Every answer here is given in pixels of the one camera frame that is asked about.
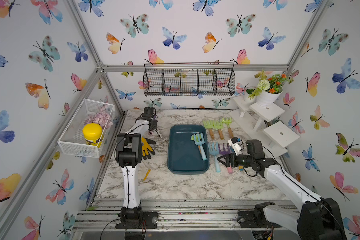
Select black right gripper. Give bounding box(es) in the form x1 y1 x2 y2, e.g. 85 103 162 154
217 151 254 169

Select purple fork pink handle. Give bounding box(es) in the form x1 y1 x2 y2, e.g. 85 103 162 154
219 144 233 174

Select blue rake white handle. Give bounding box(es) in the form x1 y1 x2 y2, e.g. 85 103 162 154
209 142 221 173

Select green fork wooden handle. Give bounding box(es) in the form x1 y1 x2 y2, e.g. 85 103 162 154
213 120 224 140

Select blue fork white handle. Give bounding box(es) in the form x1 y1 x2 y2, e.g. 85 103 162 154
195 133 207 161

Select green rake wooden handle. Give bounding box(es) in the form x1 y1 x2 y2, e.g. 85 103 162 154
222 117 234 139
203 120 215 140
191 134 198 143

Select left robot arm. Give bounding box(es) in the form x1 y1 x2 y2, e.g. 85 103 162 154
114 107 158 229

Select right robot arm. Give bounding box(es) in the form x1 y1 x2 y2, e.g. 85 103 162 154
218 137 347 240

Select dark teal storage box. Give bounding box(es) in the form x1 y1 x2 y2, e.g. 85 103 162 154
167 125 210 175

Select yellow black garden glove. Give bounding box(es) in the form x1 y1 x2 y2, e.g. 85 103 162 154
141 137 156 160

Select white stepped wooden shelf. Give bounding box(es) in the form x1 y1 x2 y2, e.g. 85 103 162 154
229 96 300 157

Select pink items bag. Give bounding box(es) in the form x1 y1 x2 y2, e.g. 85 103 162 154
89 111 114 129

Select yellow strip on table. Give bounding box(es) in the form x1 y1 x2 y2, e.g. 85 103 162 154
143 169 151 182

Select yellow lidded jar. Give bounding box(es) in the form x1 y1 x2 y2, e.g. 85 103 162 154
83 123 103 148

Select small white pot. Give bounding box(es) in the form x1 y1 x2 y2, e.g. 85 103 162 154
244 88 256 104

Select white flower pot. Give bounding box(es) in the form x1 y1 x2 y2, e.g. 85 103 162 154
257 91 281 107

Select artificial flowers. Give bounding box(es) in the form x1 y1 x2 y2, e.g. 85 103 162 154
252 71 290 97

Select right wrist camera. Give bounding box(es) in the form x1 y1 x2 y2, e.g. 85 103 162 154
228 137 243 156

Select black wire wall basket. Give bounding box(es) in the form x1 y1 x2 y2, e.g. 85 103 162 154
139 63 236 99

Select white wire wall basket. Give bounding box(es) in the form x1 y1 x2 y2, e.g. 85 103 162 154
58 99 115 158

